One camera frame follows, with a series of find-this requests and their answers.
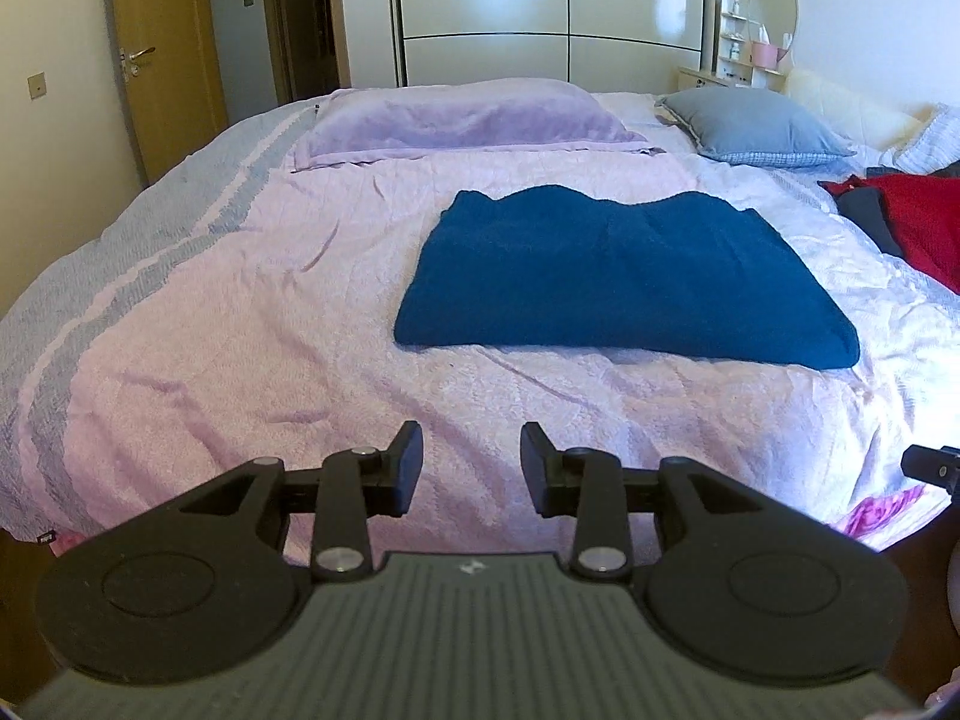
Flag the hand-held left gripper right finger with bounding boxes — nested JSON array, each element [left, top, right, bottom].
[[521, 421, 767, 581]]

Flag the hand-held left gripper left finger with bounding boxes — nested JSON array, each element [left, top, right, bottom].
[[176, 420, 425, 583]]

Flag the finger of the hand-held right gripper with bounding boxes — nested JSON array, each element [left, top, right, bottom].
[[900, 444, 960, 500]]

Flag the blue knit sweater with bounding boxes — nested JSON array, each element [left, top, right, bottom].
[[394, 186, 860, 371]]

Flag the pink floral bed sheet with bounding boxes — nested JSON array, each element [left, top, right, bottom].
[[840, 486, 932, 538]]

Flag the bed with pink cover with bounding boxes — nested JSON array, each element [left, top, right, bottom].
[[0, 86, 960, 568]]

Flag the red garment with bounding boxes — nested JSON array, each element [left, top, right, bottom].
[[817, 174, 960, 294]]

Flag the dark grey garment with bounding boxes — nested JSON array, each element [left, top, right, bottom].
[[836, 163, 908, 260]]

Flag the striped pillow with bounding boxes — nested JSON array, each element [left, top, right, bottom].
[[892, 103, 960, 178]]

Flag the lilac pillow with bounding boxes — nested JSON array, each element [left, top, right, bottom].
[[291, 79, 665, 170]]

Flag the white pillow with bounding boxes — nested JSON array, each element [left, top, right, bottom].
[[784, 69, 928, 143]]

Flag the grey-blue cushion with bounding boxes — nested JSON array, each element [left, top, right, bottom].
[[656, 86, 859, 168]]

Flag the wooden door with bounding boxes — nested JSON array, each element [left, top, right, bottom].
[[109, 0, 230, 188]]

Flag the white sliding wardrobe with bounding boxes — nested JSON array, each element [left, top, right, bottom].
[[386, 0, 718, 88]]

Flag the white shelf organiser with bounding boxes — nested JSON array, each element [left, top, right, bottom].
[[716, 0, 755, 87]]

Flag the round vanity mirror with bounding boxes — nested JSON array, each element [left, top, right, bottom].
[[746, 0, 800, 73]]

